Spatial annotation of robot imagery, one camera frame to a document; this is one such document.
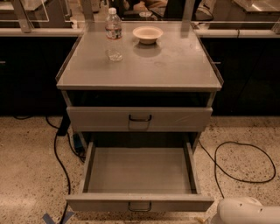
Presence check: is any grey drawer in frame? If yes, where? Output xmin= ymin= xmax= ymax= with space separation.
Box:
xmin=66 ymin=107 xmax=213 ymax=132
xmin=66 ymin=143 xmax=214 ymax=212

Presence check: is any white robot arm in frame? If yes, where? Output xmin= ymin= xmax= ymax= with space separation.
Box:
xmin=195 ymin=197 xmax=280 ymax=224

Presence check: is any grey drawer cabinet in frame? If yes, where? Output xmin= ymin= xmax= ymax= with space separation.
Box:
xmin=57 ymin=22 xmax=223 ymax=146

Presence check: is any grey top drawer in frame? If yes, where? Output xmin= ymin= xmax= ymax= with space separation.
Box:
xmin=66 ymin=107 xmax=213 ymax=132

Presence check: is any blue tape cross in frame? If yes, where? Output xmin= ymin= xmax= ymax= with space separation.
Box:
xmin=42 ymin=211 xmax=75 ymax=224

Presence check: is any long counter with dark cabinets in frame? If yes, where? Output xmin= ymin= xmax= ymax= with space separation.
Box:
xmin=1 ymin=32 xmax=279 ymax=116

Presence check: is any clear plastic water bottle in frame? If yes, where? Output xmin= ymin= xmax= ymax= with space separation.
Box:
xmin=105 ymin=8 xmax=123 ymax=61

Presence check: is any beige paper bowl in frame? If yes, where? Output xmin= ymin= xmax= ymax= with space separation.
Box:
xmin=133 ymin=26 xmax=163 ymax=45

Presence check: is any black middle drawer handle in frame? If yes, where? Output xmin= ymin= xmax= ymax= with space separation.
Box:
xmin=128 ymin=201 xmax=152 ymax=212

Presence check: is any black drawer handle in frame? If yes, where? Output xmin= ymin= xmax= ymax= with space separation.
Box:
xmin=128 ymin=201 xmax=152 ymax=212
xmin=129 ymin=115 xmax=152 ymax=123

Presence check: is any black top drawer handle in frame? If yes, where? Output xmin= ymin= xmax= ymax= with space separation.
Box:
xmin=129 ymin=115 xmax=152 ymax=123

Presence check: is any black cable on left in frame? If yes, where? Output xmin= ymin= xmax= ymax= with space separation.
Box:
xmin=13 ymin=115 xmax=87 ymax=224

